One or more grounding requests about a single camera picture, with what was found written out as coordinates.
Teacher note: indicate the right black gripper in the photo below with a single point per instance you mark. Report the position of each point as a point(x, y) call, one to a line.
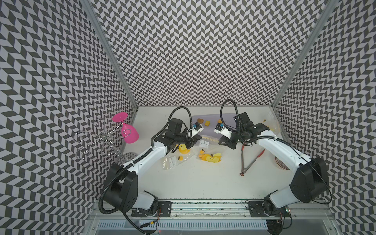
point(228, 142)

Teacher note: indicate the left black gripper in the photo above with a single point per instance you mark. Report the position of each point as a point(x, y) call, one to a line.
point(192, 140)

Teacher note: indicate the chrome wire glass rack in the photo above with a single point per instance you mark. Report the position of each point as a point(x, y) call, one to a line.
point(105, 139)

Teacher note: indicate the duck print resealable bag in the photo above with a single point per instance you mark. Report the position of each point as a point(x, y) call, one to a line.
point(272, 123)

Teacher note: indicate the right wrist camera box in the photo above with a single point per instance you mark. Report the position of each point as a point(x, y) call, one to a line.
point(221, 129)

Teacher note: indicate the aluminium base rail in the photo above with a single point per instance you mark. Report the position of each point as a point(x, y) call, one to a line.
point(236, 217)

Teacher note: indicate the pink plastic wine glass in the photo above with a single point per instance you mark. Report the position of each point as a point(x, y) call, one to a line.
point(128, 132)

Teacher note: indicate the lavender plastic tray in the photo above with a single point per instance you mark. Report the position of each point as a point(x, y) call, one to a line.
point(213, 119)

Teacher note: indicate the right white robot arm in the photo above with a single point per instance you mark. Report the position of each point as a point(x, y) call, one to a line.
point(310, 175)

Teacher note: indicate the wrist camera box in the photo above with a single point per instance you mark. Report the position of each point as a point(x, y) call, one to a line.
point(221, 129)
point(196, 128)

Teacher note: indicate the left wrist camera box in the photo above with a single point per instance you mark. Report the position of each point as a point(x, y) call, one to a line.
point(196, 128)

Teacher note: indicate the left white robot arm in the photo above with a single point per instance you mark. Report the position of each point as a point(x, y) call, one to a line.
point(120, 191)

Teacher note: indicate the red metal tongs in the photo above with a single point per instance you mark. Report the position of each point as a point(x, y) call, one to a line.
point(247, 164)

